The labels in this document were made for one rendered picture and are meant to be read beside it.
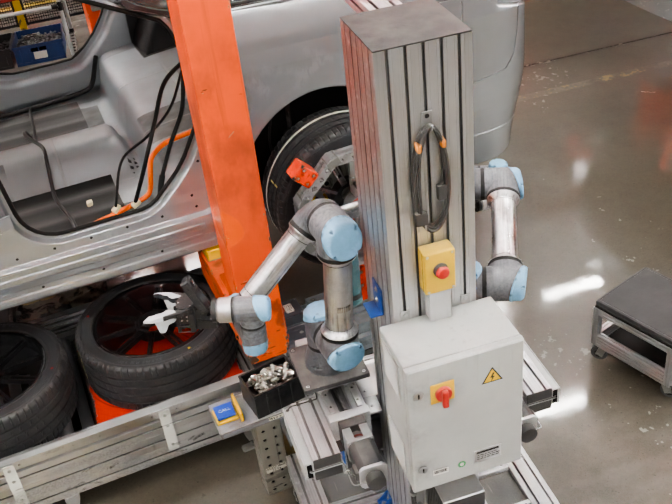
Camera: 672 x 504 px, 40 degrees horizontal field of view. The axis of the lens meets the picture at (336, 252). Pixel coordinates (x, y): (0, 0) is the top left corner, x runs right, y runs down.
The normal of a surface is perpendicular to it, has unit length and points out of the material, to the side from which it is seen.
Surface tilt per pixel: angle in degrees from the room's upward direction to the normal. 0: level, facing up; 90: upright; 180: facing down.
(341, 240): 82
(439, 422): 90
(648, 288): 0
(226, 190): 90
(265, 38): 81
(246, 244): 90
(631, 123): 0
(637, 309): 0
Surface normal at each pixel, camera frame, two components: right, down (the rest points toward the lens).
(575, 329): -0.10, -0.81
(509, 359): 0.29, 0.53
